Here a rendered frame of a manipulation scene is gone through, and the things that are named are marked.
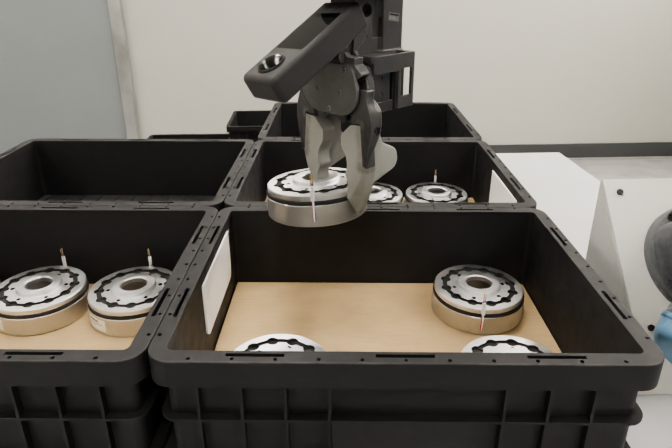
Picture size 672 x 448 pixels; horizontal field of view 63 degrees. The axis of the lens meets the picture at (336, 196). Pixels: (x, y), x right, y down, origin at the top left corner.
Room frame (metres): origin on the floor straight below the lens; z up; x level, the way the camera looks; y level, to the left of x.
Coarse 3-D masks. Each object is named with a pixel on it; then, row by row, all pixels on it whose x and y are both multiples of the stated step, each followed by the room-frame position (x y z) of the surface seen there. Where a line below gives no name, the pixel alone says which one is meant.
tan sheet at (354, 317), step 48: (240, 288) 0.61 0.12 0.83; (288, 288) 0.61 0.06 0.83; (336, 288) 0.61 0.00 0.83; (384, 288) 0.61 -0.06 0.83; (432, 288) 0.61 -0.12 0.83; (240, 336) 0.51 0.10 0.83; (336, 336) 0.51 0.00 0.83; (384, 336) 0.51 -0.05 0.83; (432, 336) 0.51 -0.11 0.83; (480, 336) 0.51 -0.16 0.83; (528, 336) 0.51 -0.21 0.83
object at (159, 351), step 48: (192, 288) 0.44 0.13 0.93; (192, 384) 0.34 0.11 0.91; (240, 384) 0.34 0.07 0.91; (288, 384) 0.34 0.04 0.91; (336, 384) 0.34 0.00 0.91; (384, 384) 0.34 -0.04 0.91; (432, 384) 0.34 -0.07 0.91; (480, 384) 0.34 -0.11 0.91; (528, 384) 0.33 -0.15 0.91; (576, 384) 0.33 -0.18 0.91; (624, 384) 0.33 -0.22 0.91
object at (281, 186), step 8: (336, 168) 0.58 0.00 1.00; (344, 168) 0.58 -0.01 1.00; (280, 176) 0.56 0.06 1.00; (288, 176) 0.57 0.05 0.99; (344, 176) 0.55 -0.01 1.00; (272, 184) 0.53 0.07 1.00; (280, 184) 0.54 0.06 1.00; (288, 184) 0.53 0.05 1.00; (336, 184) 0.52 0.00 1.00; (344, 184) 0.52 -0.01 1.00; (272, 192) 0.51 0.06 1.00; (280, 192) 0.50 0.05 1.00; (288, 192) 0.50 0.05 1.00; (296, 192) 0.50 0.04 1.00; (304, 192) 0.51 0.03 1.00; (320, 192) 0.51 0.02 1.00; (328, 192) 0.50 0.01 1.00; (336, 192) 0.49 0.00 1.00; (344, 192) 0.50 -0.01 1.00; (288, 200) 0.50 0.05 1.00; (296, 200) 0.49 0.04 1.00; (304, 200) 0.49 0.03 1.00; (320, 200) 0.49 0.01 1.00
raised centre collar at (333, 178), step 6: (300, 174) 0.55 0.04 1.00; (306, 174) 0.55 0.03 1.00; (330, 174) 0.54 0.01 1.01; (336, 174) 0.54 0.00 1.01; (294, 180) 0.53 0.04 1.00; (300, 180) 0.52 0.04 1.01; (306, 180) 0.52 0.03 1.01; (318, 180) 0.52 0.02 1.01; (324, 180) 0.52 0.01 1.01; (330, 180) 0.52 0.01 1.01; (336, 180) 0.53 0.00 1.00; (300, 186) 0.52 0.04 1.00; (306, 186) 0.52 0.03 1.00; (318, 186) 0.51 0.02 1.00
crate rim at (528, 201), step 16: (256, 144) 0.91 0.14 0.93; (272, 144) 0.92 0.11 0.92; (288, 144) 0.92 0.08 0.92; (400, 144) 0.92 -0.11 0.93; (416, 144) 0.92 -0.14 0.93; (432, 144) 0.92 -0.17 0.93; (448, 144) 0.92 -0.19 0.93; (464, 144) 0.92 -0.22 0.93; (480, 144) 0.90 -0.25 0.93; (496, 160) 0.82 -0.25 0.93; (240, 176) 0.74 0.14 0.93; (512, 176) 0.74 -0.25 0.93; (240, 192) 0.69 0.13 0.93; (528, 192) 0.68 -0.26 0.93
